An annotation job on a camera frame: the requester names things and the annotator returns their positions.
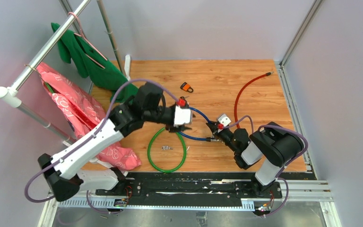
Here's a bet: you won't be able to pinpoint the pink patterned garment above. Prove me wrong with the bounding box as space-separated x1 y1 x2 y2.
36 62 142 171

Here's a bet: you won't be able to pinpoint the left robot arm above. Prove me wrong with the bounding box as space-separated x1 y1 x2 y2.
36 79 193 201

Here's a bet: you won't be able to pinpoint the green cable lock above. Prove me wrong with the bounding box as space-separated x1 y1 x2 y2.
147 127 188 174

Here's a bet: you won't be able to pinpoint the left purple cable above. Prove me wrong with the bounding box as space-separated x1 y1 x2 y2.
24 78 187 215

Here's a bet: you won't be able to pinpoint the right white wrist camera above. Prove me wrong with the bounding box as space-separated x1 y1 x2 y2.
217 113 232 130

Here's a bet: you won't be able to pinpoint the orange black padlock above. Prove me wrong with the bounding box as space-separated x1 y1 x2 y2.
180 82 194 93

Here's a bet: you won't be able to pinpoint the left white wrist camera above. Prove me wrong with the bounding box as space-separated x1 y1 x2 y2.
173 105 193 127

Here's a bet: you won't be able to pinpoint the blue cable lock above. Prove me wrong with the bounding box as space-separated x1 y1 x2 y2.
179 107 219 142

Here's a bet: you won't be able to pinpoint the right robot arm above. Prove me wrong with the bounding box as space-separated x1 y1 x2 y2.
206 121 309 198

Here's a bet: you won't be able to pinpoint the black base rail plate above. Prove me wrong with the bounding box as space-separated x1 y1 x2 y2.
89 172 283 208

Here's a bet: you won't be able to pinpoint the white metal clothes rack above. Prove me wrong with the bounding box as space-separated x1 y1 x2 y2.
0 0 131 147

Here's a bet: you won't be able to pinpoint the green cloth garment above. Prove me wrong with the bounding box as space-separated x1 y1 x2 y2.
57 30 128 94

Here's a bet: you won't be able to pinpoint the red cable lock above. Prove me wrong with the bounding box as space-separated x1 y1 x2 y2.
233 71 275 129

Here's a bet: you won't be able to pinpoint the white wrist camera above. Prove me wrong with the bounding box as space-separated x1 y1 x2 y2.
217 113 232 130
173 105 193 127

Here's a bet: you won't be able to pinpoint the small silver cable keys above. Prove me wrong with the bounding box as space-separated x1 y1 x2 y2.
161 146 173 150

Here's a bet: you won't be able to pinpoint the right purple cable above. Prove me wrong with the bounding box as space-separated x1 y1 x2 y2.
217 115 309 217

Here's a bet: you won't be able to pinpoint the purple cable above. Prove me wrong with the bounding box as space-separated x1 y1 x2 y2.
217 115 309 217
24 78 187 215

